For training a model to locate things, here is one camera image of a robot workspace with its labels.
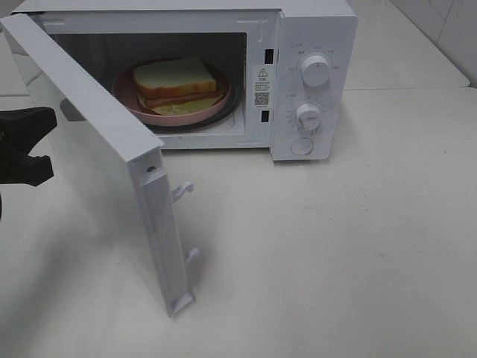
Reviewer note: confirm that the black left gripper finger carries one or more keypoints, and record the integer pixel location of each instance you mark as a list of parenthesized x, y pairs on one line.
[(24, 128), (19, 168)]

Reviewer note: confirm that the white microwave door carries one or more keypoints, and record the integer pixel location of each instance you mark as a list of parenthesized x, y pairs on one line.
[(111, 159)]

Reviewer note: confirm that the pink plate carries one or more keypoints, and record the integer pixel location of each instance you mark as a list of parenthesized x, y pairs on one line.
[(124, 90)]

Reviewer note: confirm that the white bread sandwich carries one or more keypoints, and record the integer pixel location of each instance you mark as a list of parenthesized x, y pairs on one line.
[(176, 87)]

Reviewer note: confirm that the glass microwave turntable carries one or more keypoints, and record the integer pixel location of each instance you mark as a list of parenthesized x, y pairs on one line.
[(229, 108)]

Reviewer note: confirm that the white warning label sticker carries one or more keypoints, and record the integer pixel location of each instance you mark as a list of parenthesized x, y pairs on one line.
[(262, 85)]

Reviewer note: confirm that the white microwave oven body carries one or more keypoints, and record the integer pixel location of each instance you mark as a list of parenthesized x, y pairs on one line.
[(107, 37)]

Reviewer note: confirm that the lower white timer knob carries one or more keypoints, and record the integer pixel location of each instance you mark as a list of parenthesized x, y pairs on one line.
[(308, 117)]

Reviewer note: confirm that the upper white power knob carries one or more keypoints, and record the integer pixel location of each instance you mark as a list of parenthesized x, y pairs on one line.
[(315, 70)]

